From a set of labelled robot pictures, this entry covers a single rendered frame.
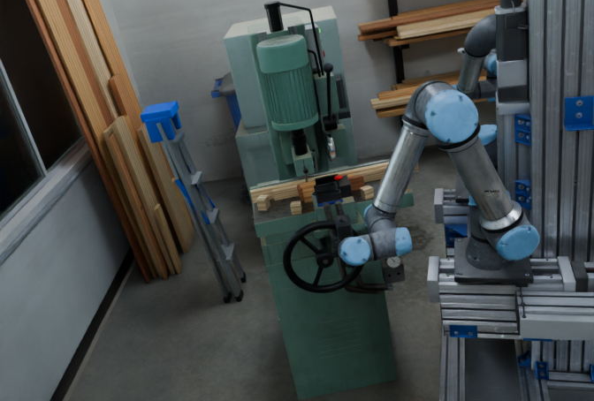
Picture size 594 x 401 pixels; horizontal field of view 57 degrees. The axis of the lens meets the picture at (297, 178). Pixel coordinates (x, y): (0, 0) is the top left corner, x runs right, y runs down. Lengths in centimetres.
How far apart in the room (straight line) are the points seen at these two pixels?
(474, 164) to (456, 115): 16
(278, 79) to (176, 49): 259
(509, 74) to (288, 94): 72
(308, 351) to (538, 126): 128
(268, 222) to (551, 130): 99
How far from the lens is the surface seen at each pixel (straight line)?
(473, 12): 401
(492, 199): 150
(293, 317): 226
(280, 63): 189
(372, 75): 443
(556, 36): 169
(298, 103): 193
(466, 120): 136
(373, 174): 215
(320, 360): 242
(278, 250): 207
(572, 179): 185
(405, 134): 152
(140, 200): 339
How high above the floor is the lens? 185
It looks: 24 degrees down
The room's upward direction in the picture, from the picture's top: 11 degrees counter-clockwise
